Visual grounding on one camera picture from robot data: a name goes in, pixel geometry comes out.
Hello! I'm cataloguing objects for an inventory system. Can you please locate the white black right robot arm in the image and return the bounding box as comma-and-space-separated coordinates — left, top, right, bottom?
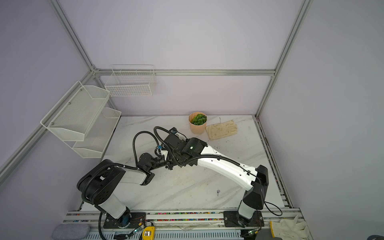
154, 127, 269, 222

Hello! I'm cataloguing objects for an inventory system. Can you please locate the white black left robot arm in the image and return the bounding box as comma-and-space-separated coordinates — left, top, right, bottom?
77, 131, 167, 227

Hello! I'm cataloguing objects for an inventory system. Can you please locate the orange pot with green plant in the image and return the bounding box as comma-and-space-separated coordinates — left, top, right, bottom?
189, 112, 208, 135

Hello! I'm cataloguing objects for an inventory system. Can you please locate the white mesh lower shelf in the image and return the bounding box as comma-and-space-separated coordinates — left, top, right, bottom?
72, 108, 121, 159

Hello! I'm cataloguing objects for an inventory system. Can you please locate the white mesh shelf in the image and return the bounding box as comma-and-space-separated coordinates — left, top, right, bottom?
41, 81, 110, 142
72, 108, 121, 159

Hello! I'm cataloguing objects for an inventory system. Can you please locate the yellow tag box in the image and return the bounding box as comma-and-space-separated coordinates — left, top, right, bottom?
142, 226, 155, 240

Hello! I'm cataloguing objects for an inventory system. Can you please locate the white mesh upper shelf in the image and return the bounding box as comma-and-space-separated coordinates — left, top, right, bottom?
41, 81, 110, 142

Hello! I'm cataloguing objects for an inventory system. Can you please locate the grey sponge pad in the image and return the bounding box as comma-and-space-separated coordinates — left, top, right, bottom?
52, 224, 91, 240

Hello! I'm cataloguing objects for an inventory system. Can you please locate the white glove yellow cuff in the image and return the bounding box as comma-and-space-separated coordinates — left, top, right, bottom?
270, 215, 310, 240

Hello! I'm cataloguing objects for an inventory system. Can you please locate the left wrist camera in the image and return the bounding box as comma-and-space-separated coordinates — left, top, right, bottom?
155, 146, 169, 161

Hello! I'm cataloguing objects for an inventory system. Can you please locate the white wire basket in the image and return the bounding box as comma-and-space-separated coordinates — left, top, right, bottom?
105, 65, 156, 97

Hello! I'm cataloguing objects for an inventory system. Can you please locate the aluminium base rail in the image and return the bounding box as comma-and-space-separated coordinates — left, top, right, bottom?
61, 208, 304, 232

